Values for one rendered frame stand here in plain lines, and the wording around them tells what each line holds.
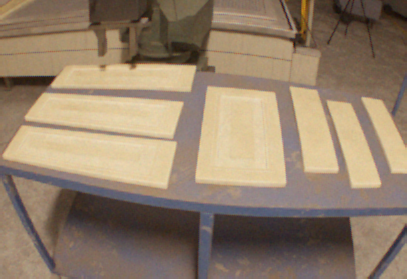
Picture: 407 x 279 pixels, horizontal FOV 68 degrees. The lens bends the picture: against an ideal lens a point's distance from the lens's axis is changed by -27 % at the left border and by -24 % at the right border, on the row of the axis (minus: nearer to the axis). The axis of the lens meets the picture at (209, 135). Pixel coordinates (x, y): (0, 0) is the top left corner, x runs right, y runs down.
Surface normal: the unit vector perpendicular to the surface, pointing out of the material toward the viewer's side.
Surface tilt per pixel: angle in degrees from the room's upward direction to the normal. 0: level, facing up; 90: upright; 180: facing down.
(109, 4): 90
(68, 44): 90
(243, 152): 0
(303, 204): 0
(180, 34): 90
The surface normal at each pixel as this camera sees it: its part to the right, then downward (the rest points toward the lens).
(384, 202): 0.04, -0.79
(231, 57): -0.10, 0.60
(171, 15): 0.00, -0.47
